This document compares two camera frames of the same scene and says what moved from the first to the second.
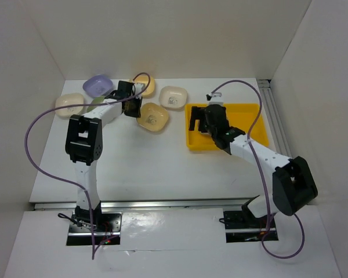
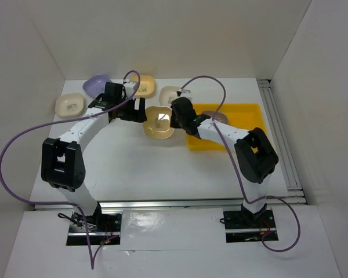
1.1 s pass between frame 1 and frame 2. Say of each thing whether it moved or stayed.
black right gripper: moved
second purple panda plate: stayed
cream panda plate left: stayed
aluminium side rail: stayed
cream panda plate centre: stayed
